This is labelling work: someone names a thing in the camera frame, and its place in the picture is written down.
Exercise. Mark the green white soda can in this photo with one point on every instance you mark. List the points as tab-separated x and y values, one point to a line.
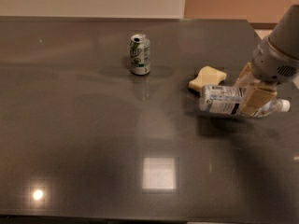
140	54

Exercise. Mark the yellow sponge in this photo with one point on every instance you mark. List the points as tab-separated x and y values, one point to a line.
207	76

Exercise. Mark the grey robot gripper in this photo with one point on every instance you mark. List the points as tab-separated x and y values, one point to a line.
271	66

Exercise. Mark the blue label plastic bottle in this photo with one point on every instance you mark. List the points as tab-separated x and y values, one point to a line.
227	101

